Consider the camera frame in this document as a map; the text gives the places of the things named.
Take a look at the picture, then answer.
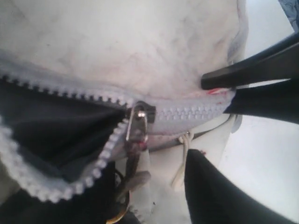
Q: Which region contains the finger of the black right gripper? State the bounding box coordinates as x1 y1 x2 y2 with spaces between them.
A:
200 33 299 90
225 79 299 124

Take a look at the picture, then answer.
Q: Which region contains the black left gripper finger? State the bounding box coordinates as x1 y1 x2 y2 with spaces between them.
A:
184 149 292 224

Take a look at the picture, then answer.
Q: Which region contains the white canvas duffel bag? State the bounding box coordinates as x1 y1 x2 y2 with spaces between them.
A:
0 0 248 224

